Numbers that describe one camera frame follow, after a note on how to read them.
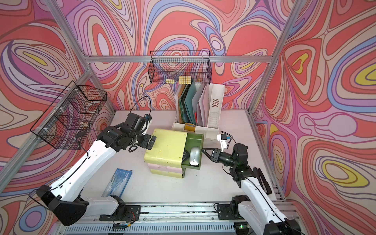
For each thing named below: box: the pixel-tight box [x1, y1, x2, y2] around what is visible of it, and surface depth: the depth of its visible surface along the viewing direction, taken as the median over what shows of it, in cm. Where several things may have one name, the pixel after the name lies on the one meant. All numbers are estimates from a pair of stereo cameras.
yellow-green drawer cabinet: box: [143, 128, 188, 179], surface depth 72 cm
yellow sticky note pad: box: [165, 78, 175, 85], surface depth 85 cm
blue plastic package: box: [100, 168, 133, 198], surface depth 84 cm
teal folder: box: [184, 83, 197, 125], surface depth 93 cm
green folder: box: [179, 98, 190, 124], surface depth 100 cm
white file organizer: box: [171, 83, 226, 140], surface depth 99 cm
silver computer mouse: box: [188, 145, 201, 166], surface depth 76 cm
